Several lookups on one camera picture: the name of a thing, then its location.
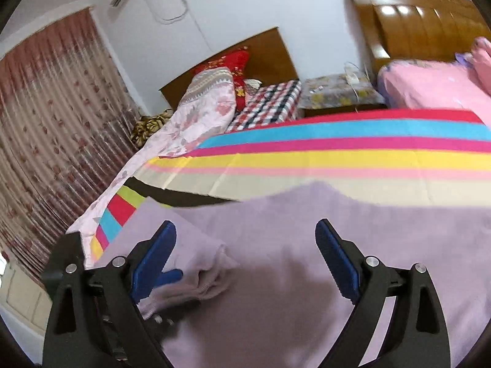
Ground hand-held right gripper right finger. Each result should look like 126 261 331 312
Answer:
315 218 451 368

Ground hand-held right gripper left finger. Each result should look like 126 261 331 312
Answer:
43 220 178 368

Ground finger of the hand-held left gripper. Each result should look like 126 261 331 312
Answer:
151 268 184 290
143 312 178 330

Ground purple pants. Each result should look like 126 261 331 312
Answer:
94 182 491 368

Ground colourful striped blanket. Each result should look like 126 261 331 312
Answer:
90 108 491 261

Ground floral pleated curtain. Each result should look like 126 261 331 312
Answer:
0 8 141 288

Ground dark leopard print cloth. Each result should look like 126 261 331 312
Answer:
130 109 174 148

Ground pale pink floral quilt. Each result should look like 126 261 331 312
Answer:
66 67 237 270

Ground nightstand with floral cover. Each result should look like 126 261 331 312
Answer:
297 72 386 119

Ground plaid pillow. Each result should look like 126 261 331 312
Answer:
226 80 303 133

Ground pink bed sheet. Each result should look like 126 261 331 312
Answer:
378 59 491 128

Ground red embroidered pillow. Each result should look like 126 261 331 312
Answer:
192 47 251 113

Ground dark plain wooden headboard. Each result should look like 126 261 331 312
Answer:
159 27 300 113

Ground brown padded wooden headboard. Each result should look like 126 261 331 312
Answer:
345 0 491 82

